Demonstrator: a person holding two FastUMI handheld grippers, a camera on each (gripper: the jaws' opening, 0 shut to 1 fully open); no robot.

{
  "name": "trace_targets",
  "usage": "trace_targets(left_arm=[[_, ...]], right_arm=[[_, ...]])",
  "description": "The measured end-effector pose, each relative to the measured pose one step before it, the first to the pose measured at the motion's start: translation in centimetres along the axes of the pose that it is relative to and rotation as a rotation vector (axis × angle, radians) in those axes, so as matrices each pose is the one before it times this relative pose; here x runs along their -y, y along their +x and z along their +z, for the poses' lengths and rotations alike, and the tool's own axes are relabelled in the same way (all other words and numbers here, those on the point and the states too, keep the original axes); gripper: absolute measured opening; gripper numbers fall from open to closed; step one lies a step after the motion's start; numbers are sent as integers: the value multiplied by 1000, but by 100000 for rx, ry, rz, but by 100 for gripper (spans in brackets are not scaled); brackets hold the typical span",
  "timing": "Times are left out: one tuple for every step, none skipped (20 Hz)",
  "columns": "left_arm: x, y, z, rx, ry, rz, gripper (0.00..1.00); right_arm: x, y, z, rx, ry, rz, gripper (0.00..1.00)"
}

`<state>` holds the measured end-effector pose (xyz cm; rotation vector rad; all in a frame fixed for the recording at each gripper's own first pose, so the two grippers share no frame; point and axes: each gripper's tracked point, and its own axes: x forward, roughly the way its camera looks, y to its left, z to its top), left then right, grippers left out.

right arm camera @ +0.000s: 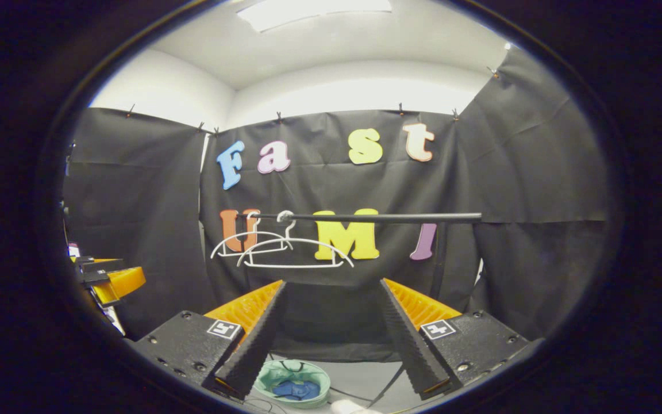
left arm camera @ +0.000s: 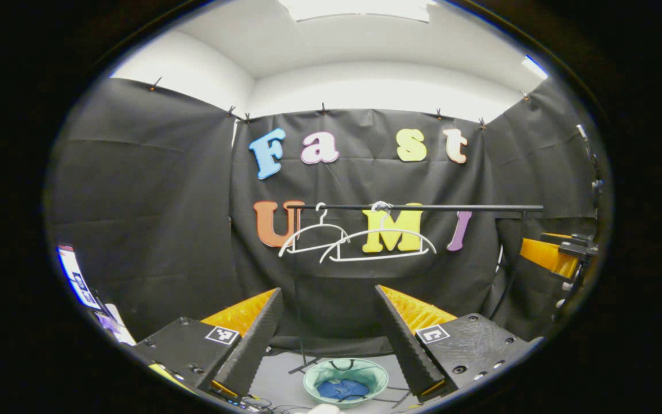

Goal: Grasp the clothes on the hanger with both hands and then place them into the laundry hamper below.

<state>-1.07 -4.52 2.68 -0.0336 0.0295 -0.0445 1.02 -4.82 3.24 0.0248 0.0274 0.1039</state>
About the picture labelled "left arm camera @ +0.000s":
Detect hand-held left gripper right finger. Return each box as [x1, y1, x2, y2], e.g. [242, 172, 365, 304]
[374, 285, 541, 403]

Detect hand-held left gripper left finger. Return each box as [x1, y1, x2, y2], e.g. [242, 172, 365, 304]
[132, 287, 284, 397]

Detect green laundry hamper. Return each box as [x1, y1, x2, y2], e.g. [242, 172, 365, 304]
[303, 358, 390, 409]

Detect blue corduroy jacket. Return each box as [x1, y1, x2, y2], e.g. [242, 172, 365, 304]
[317, 378, 371, 401]

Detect large white clothes hanger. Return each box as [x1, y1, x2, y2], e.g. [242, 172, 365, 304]
[320, 201, 437, 264]

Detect black clothes rack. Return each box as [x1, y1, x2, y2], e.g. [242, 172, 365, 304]
[285, 204, 544, 374]

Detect small white clothes hanger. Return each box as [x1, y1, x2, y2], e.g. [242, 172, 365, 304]
[278, 202, 351, 258]

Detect narrow ceiling light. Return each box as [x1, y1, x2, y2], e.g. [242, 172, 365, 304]
[522, 55, 549, 80]

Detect computer monitor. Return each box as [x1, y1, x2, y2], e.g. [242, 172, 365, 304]
[57, 244, 102, 312]

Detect black backdrop cloth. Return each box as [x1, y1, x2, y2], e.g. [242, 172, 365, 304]
[47, 78, 602, 357]

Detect wide ceiling light panel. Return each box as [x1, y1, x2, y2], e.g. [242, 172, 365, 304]
[278, 0, 438, 24]

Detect thin floor cables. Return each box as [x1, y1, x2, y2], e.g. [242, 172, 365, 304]
[249, 396, 310, 414]

